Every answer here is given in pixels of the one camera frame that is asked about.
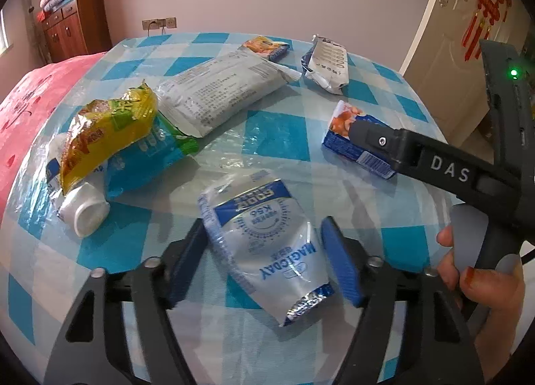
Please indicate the blue snack bag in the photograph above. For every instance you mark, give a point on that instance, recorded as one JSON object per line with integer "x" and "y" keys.
{"x": 142, "y": 163}

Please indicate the orange blue snack packet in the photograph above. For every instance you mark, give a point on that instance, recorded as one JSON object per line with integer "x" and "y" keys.
{"x": 263, "y": 45}

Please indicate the wall socket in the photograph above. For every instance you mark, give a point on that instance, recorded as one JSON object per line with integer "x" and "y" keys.
{"x": 171, "y": 22}
{"x": 150, "y": 23}

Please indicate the blue nut carton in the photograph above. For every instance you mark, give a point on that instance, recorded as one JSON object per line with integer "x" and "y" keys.
{"x": 340, "y": 134}

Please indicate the white plastic bottle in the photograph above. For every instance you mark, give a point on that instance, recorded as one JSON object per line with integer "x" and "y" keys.
{"x": 83, "y": 209}

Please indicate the white blue foil pouch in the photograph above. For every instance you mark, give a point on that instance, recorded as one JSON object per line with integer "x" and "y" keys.
{"x": 263, "y": 238}

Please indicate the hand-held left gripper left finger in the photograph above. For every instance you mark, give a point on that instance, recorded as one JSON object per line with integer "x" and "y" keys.
{"x": 184, "y": 270}

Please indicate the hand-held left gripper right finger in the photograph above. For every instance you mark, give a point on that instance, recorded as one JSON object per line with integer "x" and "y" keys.
{"x": 338, "y": 259}

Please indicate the cream door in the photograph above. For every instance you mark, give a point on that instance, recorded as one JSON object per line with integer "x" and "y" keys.
{"x": 451, "y": 55}

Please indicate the brown wooden cabinet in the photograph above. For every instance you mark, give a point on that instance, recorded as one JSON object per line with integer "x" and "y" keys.
{"x": 79, "y": 30}

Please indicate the person's right hand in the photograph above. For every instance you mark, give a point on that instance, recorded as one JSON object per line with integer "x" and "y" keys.
{"x": 501, "y": 297}

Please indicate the blue checkered tablecloth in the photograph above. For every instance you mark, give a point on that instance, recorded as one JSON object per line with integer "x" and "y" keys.
{"x": 292, "y": 126}

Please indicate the pink printed bed blanket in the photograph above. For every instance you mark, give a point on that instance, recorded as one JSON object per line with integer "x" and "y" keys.
{"x": 25, "y": 96}

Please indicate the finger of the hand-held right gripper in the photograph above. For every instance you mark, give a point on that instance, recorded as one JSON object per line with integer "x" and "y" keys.
{"x": 382, "y": 142}

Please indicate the large grey white packet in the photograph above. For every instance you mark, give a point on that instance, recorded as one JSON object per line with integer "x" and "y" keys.
{"x": 217, "y": 88}

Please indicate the yellow green snack bag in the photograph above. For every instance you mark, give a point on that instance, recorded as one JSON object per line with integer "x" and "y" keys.
{"x": 104, "y": 130}

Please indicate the window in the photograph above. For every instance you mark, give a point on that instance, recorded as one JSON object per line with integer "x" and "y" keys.
{"x": 3, "y": 30}

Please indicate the crumpled white packet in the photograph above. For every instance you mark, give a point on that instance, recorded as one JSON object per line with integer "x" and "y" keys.
{"x": 330, "y": 63}

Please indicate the orange box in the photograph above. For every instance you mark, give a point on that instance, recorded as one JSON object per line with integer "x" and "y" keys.
{"x": 40, "y": 16}

